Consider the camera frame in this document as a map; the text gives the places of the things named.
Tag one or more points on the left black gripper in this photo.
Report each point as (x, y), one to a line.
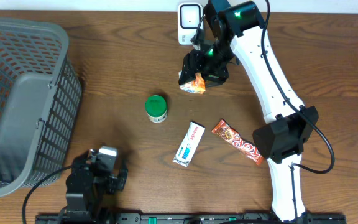
(122, 175)

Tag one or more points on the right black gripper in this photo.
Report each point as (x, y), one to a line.
(193, 61)

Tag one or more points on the small orange snack packet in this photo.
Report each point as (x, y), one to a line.
(196, 86)

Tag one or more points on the green lid white jar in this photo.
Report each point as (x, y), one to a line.
(156, 108)

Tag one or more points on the white Panadol medicine box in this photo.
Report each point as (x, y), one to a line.
(189, 144)

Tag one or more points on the red Top chocolate bar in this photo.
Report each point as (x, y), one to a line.
(230, 135)

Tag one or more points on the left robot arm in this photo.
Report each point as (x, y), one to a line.
(81, 204)

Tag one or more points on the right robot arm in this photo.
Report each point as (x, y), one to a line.
(224, 32)

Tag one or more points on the white barcode scanner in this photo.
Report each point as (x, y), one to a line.
(188, 16)

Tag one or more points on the grey plastic mesh basket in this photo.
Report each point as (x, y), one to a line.
(40, 95)

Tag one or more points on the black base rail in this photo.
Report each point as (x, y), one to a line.
(136, 218)

